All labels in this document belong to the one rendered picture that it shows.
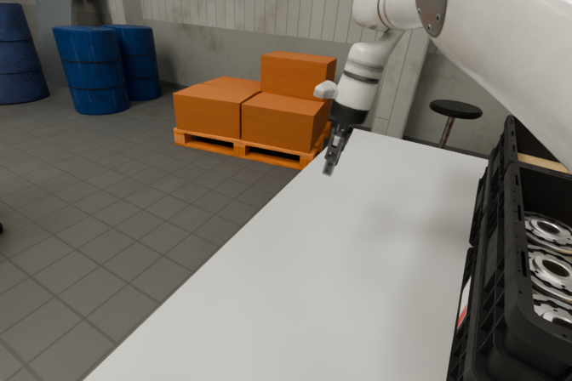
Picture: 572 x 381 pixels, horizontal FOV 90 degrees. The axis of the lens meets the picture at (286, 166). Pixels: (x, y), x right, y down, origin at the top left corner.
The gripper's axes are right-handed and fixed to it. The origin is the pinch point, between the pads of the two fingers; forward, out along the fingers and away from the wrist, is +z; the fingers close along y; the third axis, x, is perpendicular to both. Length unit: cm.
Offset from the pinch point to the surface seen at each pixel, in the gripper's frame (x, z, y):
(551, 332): -25.0, -9.2, -35.4
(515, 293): -23.3, -9.0, -32.0
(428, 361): -25.5, 13.6, -25.3
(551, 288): -33.5, -4.1, -21.1
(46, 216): 148, 107, 24
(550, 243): -37.0, -5.1, -10.4
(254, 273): 5.4, 17.8, -21.1
